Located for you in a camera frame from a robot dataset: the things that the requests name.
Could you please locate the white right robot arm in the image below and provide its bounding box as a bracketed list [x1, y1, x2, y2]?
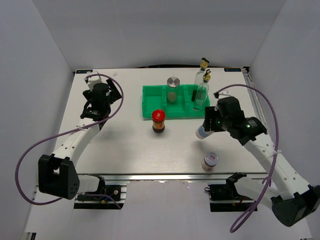
[197, 96, 320, 227]

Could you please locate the aluminium side rail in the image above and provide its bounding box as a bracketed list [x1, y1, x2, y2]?
[241, 66, 269, 132]

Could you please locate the blue-label white shaker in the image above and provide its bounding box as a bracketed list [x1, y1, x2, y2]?
[195, 125, 214, 140]

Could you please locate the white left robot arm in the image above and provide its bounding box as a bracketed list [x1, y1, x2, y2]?
[38, 72, 123, 200]

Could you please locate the right blue table sticker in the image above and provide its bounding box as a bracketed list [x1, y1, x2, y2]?
[224, 67, 242, 72]

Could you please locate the silver-lid white powder jar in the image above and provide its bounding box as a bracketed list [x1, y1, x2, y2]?
[166, 76, 181, 104]

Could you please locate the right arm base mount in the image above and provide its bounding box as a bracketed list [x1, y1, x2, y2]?
[204, 172, 254, 213]

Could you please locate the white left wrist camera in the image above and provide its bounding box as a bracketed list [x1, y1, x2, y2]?
[84, 71, 102, 91]

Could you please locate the glass cruet with dark spice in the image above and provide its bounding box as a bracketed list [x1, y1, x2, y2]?
[191, 57, 210, 102]

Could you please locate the red-lid dark sauce jar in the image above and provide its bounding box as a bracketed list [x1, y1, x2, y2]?
[151, 109, 166, 134]

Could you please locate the green three-compartment tray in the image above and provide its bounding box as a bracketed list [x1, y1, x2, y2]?
[142, 84, 205, 120]

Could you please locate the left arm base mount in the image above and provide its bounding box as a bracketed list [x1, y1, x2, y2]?
[73, 174, 125, 210]

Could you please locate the clear glass cruet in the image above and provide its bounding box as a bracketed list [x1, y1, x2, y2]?
[193, 69, 211, 111]

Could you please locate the red-label lid small jar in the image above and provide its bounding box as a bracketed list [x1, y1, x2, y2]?
[201, 152, 219, 171]

